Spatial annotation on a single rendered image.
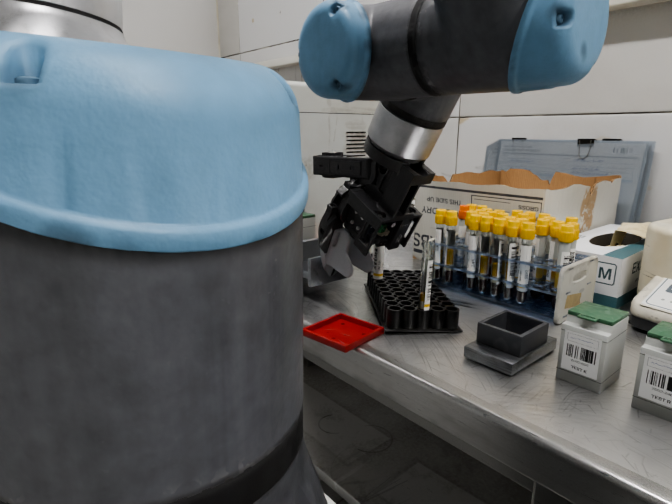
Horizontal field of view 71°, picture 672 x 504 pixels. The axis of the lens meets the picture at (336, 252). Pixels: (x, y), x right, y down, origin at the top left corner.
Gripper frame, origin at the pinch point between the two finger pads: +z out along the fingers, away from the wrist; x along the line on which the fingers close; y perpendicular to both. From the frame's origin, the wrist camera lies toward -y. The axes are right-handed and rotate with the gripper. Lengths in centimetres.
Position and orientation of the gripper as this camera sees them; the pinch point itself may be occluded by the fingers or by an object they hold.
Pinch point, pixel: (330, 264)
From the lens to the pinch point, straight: 66.2
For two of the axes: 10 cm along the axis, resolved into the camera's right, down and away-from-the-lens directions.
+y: 5.6, 6.5, -5.1
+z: -3.2, 7.4, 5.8
